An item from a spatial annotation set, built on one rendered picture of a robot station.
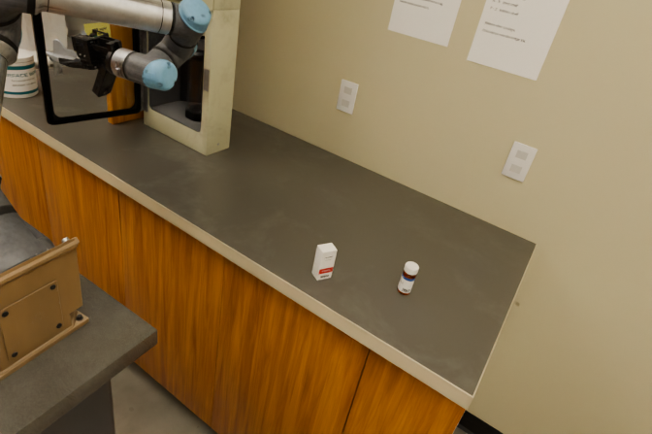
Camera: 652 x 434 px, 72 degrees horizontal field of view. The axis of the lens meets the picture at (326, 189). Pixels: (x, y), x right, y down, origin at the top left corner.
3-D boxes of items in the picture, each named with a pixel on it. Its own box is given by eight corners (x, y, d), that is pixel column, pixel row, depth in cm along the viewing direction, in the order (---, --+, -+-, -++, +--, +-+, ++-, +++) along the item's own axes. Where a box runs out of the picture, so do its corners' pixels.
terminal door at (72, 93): (141, 113, 161) (138, -7, 141) (47, 126, 140) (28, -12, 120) (140, 112, 161) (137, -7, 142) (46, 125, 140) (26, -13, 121)
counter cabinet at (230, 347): (128, 215, 270) (121, 66, 226) (445, 423, 187) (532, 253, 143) (7, 266, 218) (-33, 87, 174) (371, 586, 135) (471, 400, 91)
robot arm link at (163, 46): (208, 35, 117) (182, 57, 111) (194, 57, 125) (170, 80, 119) (184, 12, 115) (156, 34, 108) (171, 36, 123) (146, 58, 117)
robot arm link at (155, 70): (183, 80, 117) (163, 99, 112) (149, 69, 120) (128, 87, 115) (176, 53, 111) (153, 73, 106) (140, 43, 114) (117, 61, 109)
